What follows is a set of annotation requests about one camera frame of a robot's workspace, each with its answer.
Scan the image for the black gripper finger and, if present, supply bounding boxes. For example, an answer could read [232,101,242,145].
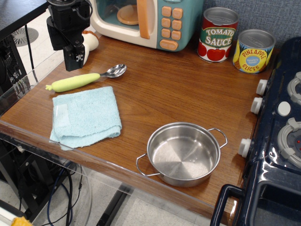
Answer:
[63,40,85,72]
[47,24,65,50]

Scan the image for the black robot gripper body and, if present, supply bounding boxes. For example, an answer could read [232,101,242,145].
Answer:
[47,0,91,33]

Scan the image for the white toy mushroom brown cap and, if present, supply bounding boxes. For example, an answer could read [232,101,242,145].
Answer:
[82,31,99,64]

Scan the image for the black desk at left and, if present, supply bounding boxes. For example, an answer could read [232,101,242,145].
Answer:
[0,0,49,40]

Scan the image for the black computer case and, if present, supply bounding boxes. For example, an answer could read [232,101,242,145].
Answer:
[0,35,29,97]

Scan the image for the light blue folded cloth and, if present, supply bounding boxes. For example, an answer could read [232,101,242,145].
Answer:
[50,86,122,151]

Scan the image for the teal cream toy microwave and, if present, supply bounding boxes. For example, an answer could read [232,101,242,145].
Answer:
[91,0,203,52]

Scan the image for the tomato sauce toy can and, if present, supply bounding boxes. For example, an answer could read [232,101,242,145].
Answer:
[198,7,239,62]

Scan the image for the stainless steel pot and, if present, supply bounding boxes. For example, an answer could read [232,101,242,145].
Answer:
[145,122,228,187]

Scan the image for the yellow fuzzy object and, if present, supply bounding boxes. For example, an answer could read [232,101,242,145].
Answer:
[11,217,32,226]

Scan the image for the pineapple slices toy can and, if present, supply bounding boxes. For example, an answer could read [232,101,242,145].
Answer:
[232,29,276,74]

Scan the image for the white stove knob middle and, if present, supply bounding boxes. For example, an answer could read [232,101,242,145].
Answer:
[251,97,263,114]

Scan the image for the white stove knob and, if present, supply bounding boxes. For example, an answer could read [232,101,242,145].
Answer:
[256,79,268,96]
[251,97,263,114]
[238,138,252,158]

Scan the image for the white stove knob upper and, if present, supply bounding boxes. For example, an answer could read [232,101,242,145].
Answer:
[256,79,268,96]

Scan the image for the white stove knob lower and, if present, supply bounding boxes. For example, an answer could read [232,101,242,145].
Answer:
[238,138,252,158]

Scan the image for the dark blue toy stove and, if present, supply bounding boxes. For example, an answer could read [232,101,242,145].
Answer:
[211,37,301,226]

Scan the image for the spoon with green handle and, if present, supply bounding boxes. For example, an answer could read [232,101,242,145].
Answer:
[45,64,127,92]

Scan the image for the black cable under table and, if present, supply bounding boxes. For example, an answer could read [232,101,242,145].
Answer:
[40,164,83,226]

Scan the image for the blue cable under table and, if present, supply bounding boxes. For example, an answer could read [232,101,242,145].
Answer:
[46,167,73,226]

